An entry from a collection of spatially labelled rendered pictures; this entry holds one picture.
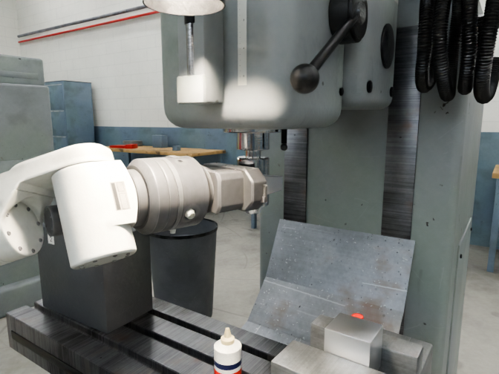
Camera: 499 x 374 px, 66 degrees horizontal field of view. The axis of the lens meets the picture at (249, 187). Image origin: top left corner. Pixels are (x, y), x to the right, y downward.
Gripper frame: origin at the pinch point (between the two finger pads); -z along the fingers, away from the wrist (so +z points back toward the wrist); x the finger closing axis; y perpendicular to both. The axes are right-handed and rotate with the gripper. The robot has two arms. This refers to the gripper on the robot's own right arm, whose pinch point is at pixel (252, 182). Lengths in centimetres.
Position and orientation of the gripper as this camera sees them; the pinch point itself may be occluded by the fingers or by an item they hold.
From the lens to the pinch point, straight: 56.1
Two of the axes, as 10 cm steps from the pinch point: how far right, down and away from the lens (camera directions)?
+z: -7.4, 1.0, -6.6
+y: -0.1, 9.9, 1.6
